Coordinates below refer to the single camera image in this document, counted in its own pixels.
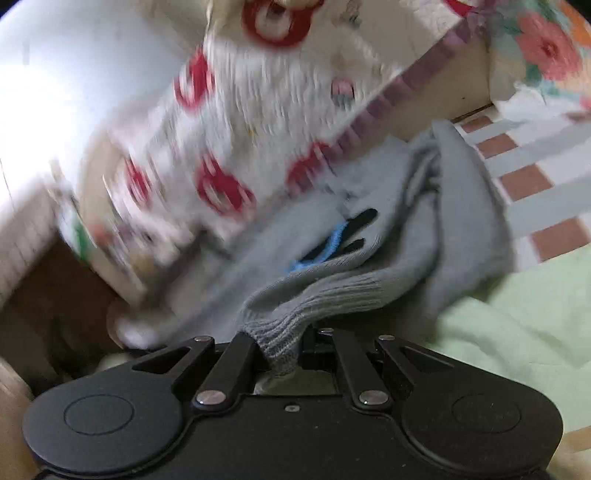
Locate white quilt with red bears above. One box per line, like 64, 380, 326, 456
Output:
58, 1, 485, 302

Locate grey knit cardigan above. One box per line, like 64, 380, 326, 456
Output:
108, 119, 516, 377

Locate colourful floral quilt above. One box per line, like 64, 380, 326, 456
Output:
486, 1, 590, 121

